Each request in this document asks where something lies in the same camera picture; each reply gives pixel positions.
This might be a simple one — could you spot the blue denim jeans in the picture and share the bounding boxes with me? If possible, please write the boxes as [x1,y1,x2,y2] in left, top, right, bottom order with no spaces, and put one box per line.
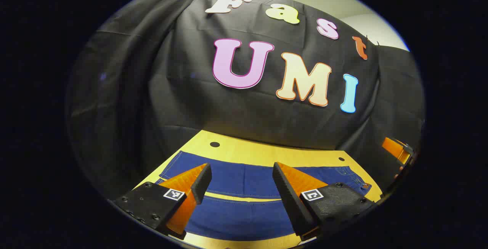
[154,151,372,242]

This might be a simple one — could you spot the black backdrop cloth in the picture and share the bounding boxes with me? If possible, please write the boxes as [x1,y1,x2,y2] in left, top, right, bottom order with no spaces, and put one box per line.
[67,0,425,204]

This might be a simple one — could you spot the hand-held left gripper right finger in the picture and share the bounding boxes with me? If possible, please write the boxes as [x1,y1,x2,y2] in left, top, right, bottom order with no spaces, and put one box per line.
[272,161,376,242]

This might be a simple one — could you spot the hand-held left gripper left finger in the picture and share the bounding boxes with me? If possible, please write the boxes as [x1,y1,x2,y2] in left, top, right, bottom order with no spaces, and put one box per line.
[114,162,212,241]

